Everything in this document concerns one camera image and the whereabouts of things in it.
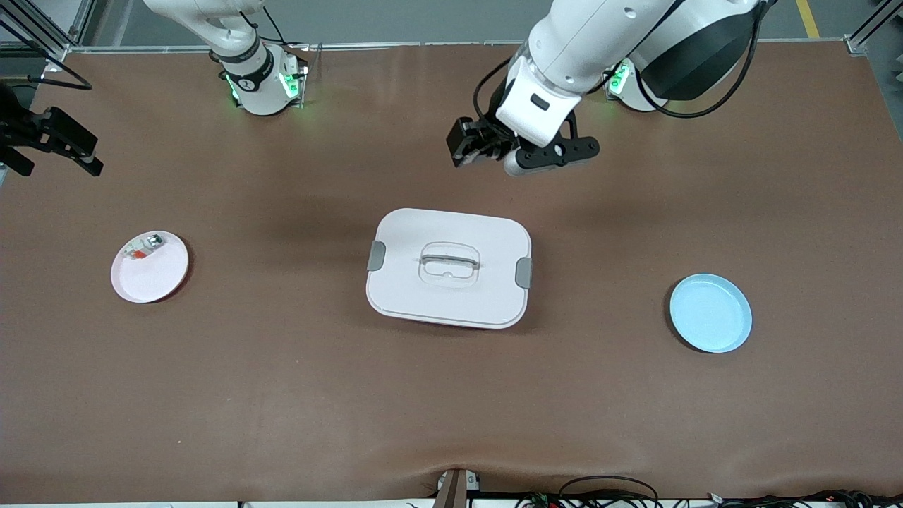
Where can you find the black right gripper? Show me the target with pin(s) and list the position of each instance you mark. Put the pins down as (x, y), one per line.
(21, 128)

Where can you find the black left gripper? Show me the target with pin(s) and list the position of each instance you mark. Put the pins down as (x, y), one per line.
(486, 136)

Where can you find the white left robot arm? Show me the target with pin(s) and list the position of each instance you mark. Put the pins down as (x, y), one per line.
(600, 42)

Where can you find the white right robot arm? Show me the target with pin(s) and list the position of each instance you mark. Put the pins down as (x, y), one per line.
(257, 92)

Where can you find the small silver orange part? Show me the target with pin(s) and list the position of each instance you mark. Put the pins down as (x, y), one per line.
(144, 245)

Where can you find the white lidded box grey latches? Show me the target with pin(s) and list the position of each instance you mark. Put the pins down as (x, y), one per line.
(451, 303)

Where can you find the pale pink round plate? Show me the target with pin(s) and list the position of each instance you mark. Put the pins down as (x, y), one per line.
(152, 279)

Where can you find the light blue round plate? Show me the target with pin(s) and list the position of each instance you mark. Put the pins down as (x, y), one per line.
(711, 314)

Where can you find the aluminium frame post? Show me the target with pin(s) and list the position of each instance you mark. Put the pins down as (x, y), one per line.
(857, 44)
(62, 51)

